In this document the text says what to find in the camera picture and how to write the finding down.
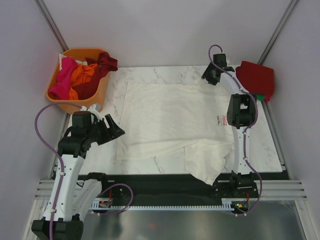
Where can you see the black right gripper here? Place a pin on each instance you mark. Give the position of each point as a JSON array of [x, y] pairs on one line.
[[206, 75]]

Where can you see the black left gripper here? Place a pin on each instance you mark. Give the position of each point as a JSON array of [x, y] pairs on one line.
[[110, 133]]

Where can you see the white printed t shirt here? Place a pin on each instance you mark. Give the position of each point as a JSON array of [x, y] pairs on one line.
[[160, 119]]

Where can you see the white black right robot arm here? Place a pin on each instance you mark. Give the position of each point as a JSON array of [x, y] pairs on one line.
[[241, 116]]

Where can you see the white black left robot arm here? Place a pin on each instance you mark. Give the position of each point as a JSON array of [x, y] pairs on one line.
[[63, 218]]

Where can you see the crumpled maroon t shirt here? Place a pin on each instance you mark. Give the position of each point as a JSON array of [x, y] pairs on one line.
[[105, 64]]

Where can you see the folded dark red t shirt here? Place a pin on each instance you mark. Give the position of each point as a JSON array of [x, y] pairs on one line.
[[256, 79]]

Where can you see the folded green t shirt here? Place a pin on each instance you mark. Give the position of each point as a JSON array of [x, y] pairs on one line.
[[260, 97]]

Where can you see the crumpled orange t shirt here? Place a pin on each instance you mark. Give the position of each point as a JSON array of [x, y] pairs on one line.
[[81, 75]]

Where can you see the crumpled pink t shirt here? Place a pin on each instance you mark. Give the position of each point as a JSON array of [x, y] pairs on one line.
[[61, 89]]

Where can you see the white cloth in basket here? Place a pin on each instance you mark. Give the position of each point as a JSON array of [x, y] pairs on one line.
[[61, 56]]

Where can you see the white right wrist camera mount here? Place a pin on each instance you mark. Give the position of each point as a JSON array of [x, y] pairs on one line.
[[227, 60]]

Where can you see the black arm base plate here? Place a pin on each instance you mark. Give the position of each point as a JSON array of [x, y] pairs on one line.
[[162, 189]]

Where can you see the right corner aluminium post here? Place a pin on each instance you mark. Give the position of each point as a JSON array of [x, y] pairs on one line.
[[278, 30]]

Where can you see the corner aluminium post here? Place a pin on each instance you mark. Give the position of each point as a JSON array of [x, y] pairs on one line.
[[44, 10], [278, 30]]

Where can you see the aluminium frame rail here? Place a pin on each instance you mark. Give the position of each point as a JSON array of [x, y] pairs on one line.
[[272, 190]]

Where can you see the white slotted cable duct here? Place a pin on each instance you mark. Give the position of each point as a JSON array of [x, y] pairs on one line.
[[99, 205]]

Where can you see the left corner aluminium post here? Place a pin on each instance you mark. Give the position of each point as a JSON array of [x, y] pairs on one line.
[[44, 10]]

